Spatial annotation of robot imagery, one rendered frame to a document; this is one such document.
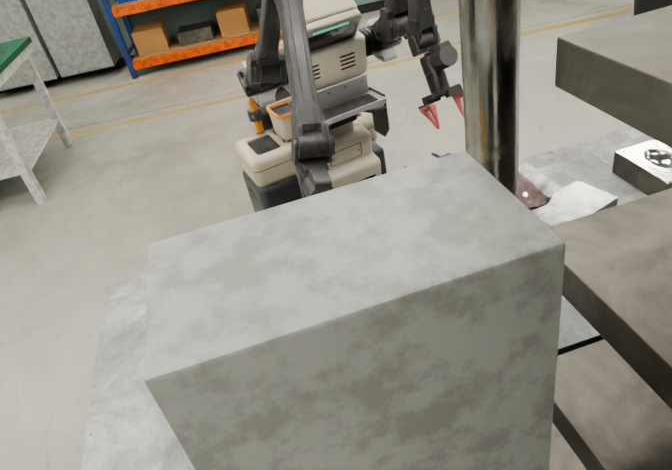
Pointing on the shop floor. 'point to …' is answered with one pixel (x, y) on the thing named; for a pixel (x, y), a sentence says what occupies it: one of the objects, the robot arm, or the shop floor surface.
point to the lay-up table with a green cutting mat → (18, 50)
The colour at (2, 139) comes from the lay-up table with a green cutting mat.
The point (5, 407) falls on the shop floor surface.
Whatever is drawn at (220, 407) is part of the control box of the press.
